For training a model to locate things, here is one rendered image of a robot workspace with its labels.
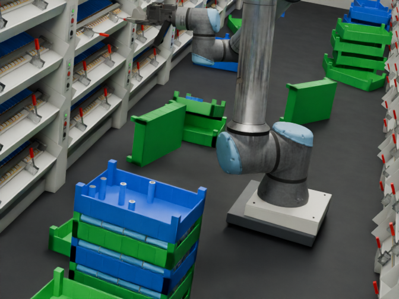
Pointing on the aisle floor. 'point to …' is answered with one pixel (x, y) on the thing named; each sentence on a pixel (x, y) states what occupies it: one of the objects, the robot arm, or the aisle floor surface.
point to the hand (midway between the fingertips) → (129, 19)
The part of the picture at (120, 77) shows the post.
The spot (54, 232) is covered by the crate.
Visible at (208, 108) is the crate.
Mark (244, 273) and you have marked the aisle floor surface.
